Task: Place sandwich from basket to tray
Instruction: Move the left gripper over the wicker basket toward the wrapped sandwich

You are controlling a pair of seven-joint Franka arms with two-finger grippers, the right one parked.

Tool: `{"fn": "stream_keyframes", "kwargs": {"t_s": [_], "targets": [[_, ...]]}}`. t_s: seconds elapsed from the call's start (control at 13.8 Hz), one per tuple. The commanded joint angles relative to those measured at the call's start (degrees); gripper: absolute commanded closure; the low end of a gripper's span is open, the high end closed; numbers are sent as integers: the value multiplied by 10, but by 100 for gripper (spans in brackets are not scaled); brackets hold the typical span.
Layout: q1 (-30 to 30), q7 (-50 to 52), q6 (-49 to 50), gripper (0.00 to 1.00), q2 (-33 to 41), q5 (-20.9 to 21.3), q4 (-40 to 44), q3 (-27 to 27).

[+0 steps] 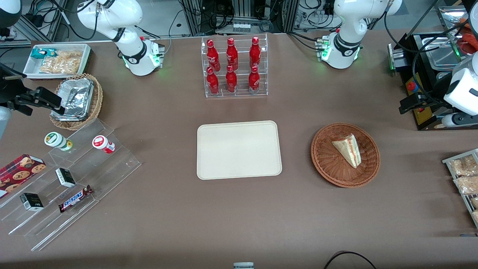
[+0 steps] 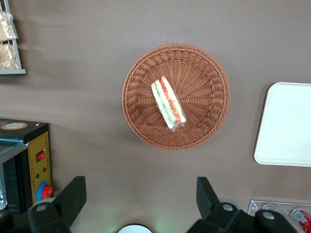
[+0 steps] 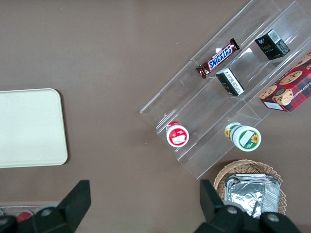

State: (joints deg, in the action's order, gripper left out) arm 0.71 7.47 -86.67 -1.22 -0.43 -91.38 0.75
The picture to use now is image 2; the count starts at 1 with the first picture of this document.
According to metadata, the black yellow food warmer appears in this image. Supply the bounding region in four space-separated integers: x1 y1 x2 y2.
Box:
0 118 53 216

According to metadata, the cream plastic serving tray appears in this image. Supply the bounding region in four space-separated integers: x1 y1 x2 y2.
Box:
253 82 311 167

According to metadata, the clear bag of puffed snacks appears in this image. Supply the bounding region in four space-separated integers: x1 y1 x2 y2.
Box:
0 11 19 42
0 43 19 70

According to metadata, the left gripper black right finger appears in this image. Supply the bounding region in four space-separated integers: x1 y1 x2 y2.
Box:
186 176 256 233

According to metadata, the grey wire snack rack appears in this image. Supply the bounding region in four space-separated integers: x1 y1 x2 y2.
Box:
0 0 27 75

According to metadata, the round brown wicker basket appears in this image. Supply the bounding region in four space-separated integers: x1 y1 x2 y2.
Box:
121 43 231 151

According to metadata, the red cola bottle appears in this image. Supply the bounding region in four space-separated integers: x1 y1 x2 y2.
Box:
290 208 311 233

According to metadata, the plastic-wrapped triangle sandwich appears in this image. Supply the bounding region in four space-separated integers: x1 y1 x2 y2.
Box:
151 76 187 133

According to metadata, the clear acrylic bottle rack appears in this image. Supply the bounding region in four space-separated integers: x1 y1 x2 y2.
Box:
247 199 311 233

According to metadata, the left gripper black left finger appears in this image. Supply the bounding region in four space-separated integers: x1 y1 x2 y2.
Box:
27 176 87 233

